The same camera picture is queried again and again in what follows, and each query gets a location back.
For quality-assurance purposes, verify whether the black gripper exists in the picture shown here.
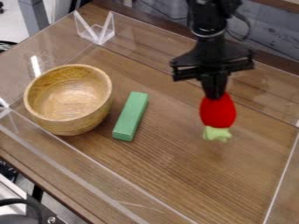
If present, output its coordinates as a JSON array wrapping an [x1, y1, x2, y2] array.
[[170, 44, 256, 100]]

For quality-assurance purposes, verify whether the red plush strawberry fruit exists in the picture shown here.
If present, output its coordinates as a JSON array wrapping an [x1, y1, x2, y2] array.
[[200, 94, 238, 142]]

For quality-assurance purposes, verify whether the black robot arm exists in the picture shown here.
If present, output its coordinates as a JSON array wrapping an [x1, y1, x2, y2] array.
[[170, 0, 256, 100]]

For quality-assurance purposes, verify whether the green rectangular block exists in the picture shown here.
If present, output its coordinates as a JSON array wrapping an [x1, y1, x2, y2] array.
[[113, 91, 150, 142]]

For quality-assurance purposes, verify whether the wooden bowl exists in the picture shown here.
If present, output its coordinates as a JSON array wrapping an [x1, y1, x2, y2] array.
[[23, 64, 113, 136]]

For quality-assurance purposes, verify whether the black cable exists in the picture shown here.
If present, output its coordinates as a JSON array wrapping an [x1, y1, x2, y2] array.
[[0, 198, 43, 224]]

